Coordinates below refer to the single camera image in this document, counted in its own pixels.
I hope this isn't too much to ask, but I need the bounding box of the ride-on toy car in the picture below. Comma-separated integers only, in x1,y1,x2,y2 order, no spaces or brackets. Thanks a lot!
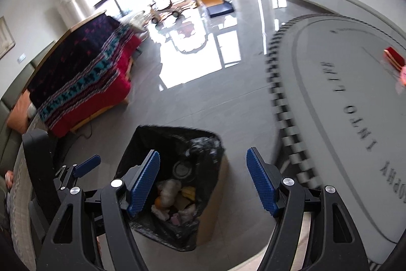
147,2,182,24

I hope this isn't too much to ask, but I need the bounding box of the thin floor cable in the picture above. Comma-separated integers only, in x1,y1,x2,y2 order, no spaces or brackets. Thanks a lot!
79,119,95,139

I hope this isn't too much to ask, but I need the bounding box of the round black lid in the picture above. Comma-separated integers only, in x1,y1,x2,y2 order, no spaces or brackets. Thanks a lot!
172,159,195,182

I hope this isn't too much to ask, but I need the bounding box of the green sofa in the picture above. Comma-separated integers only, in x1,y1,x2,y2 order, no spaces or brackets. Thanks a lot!
0,41,58,173

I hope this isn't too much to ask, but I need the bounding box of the white standing air conditioner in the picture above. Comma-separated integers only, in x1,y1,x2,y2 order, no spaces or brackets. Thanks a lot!
58,0,87,24

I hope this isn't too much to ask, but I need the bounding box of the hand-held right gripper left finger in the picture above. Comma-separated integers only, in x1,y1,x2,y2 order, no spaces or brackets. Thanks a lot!
40,150,161,271

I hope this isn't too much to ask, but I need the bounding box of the framed wall picture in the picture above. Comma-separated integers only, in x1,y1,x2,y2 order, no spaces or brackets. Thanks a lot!
0,16,16,59

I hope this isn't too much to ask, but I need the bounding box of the wooden bed frame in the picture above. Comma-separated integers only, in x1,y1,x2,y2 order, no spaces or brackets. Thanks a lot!
47,8,134,134

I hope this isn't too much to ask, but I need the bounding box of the orange cushion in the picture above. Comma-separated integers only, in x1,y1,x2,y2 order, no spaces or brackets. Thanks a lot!
7,96,36,136

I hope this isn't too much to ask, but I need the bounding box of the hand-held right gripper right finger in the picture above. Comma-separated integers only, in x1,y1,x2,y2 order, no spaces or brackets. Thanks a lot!
246,147,370,271

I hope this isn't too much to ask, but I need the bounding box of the crumpled white tissue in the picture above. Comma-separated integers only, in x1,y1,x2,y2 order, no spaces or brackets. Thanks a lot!
150,206,171,221
181,204,201,221

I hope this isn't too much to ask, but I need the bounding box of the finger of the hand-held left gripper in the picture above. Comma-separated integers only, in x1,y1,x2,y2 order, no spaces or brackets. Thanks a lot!
54,154,103,192

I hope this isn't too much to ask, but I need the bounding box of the round grey table checkered rim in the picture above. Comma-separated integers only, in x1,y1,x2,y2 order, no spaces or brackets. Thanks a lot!
263,13,406,259

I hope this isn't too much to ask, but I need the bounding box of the black trash bag bin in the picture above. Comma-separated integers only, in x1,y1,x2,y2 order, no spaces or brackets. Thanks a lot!
114,125,226,252

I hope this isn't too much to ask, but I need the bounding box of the small red box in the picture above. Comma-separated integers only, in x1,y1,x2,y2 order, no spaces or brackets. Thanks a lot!
383,47,406,69

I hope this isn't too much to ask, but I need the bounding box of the cardboard box bin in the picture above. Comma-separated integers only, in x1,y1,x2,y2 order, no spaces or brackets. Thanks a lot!
196,153,231,247

